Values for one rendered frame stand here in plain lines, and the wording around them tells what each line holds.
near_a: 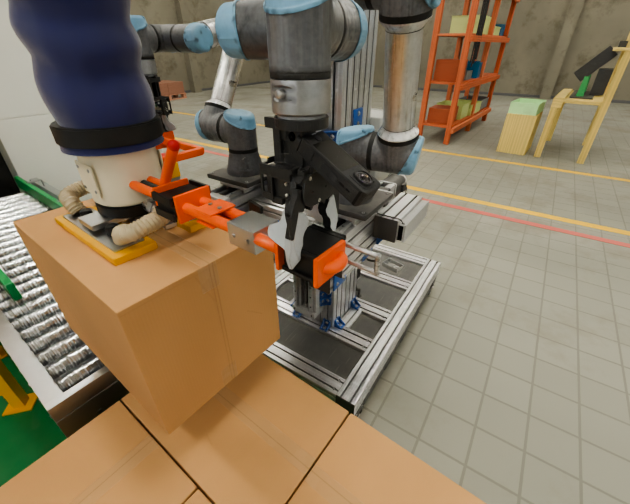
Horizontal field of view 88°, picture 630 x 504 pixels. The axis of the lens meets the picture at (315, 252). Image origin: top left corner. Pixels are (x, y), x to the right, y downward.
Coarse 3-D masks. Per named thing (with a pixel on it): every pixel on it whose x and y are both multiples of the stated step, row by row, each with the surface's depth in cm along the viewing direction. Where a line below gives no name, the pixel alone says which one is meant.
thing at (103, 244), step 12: (60, 216) 88; (72, 216) 87; (72, 228) 82; (84, 228) 81; (108, 228) 76; (84, 240) 78; (96, 240) 77; (108, 240) 76; (144, 240) 77; (108, 252) 73; (120, 252) 73; (132, 252) 73; (144, 252) 75
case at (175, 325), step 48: (48, 240) 81; (192, 240) 81; (96, 288) 65; (144, 288) 65; (192, 288) 71; (240, 288) 83; (96, 336) 84; (144, 336) 65; (192, 336) 75; (240, 336) 90; (144, 384) 71; (192, 384) 81
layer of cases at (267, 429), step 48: (240, 384) 107; (288, 384) 107; (96, 432) 94; (144, 432) 94; (192, 432) 94; (240, 432) 94; (288, 432) 94; (336, 432) 95; (48, 480) 83; (96, 480) 83; (144, 480) 83; (192, 480) 85; (240, 480) 83; (288, 480) 83; (336, 480) 83; (384, 480) 83; (432, 480) 83
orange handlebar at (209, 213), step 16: (192, 144) 105; (176, 160) 96; (144, 192) 73; (192, 208) 64; (208, 208) 63; (224, 208) 63; (208, 224) 63; (224, 224) 59; (256, 240) 55; (272, 240) 53; (336, 256) 49; (336, 272) 48
